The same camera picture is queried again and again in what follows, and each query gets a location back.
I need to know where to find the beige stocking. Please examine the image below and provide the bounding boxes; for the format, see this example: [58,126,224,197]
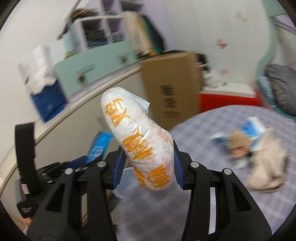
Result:
[228,130,252,159]

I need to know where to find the blue snack wrapper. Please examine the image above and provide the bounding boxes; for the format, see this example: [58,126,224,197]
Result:
[86,132,114,164]

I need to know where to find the blue toothpaste tube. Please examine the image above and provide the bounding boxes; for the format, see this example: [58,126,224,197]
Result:
[211,132,230,153]

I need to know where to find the blue white toothpaste box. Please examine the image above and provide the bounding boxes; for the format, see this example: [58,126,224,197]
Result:
[239,116,266,142]

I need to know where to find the white orange plastic bag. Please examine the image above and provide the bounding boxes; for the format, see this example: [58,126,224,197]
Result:
[101,87,175,191]

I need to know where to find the light blue plastic bin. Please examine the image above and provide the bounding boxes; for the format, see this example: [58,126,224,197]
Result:
[112,167,140,199]

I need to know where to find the blue plastic bag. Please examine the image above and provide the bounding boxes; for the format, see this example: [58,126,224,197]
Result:
[31,80,68,123]

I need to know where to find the grey checked tablecloth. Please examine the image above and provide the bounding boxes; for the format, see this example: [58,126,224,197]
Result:
[116,105,295,240]

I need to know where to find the white paper shopping bag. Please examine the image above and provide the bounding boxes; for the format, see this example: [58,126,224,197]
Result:
[18,45,57,95]

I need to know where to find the teal drawer stair unit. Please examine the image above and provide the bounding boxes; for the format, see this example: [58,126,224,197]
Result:
[55,40,137,96]

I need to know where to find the red box with white lid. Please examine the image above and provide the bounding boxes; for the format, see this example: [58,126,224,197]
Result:
[199,82,261,113]

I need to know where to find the grey folded duvet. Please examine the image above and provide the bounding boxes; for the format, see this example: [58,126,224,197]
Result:
[265,64,295,116]

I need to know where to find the tall cardboard box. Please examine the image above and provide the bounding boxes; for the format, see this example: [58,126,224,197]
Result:
[140,52,203,131]

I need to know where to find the purple cubby shelf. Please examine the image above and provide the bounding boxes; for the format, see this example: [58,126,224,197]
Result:
[65,1,144,53]

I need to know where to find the pink butterfly sticker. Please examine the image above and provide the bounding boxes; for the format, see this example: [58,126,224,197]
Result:
[217,39,228,50]

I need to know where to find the hanging clothes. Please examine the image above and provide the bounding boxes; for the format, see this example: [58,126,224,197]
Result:
[121,11,165,57]

